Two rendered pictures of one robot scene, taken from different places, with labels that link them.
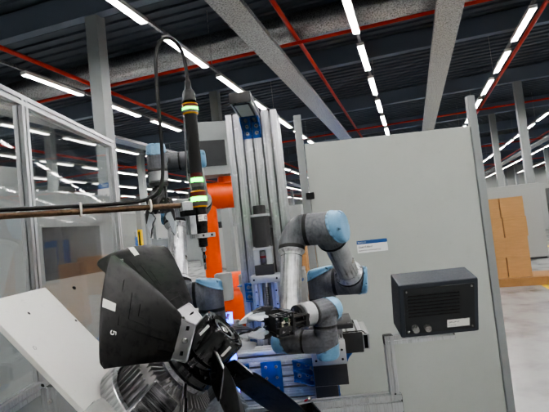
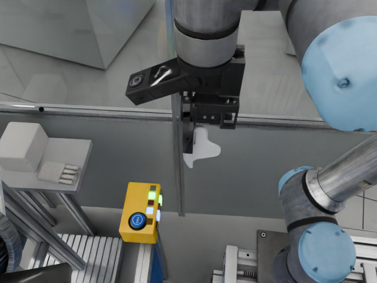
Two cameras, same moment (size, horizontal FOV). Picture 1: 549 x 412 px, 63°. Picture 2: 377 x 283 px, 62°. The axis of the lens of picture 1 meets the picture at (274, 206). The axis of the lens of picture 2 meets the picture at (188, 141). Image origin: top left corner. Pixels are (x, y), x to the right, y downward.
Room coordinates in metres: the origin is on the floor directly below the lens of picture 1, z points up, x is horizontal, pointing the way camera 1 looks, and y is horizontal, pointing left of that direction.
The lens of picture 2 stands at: (1.74, 0.12, 1.93)
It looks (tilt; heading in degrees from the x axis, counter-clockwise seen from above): 55 degrees down; 92
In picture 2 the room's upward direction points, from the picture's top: straight up
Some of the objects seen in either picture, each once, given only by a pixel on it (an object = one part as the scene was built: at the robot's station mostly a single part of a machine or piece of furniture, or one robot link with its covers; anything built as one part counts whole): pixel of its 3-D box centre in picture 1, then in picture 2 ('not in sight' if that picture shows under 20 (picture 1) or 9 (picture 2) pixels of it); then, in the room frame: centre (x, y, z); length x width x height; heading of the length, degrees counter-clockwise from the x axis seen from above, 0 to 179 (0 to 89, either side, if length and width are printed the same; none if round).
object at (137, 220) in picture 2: not in sight; (137, 220); (1.58, 0.44, 1.08); 0.04 x 0.04 x 0.02
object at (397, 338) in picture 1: (418, 336); not in sight; (1.56, -0.44, 1.04); 0.24 x 0.03 x 0.03; 89
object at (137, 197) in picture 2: not in sight; (142, 213); (1.58, 0.49, 1.02); 0.16 x 0.10 x 0.11; 89
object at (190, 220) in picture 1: (197, 220); not in sight; (1.21, 0.21, 1.50); 0.09 x 0.07 x 0.10; 124
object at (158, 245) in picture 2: not in sight; (159, 258); (1.58, 0.52, 0.39); 0.04 x 0.04 x 0.78; 89
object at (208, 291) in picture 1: (208, 292); (320, 253); (2.03, 0.33, 1.20); 0.13 x 0.12 x 0.14; 94
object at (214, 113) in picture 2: (160, 198); (208, 85); (1.76, 0.44, 1.62); 0.09 x 0.08 x 0.12; 179
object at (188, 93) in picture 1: (195, 163); not in sight; (1.22, 0.20, 1.65); 0.04 x 0.04 x 0.46
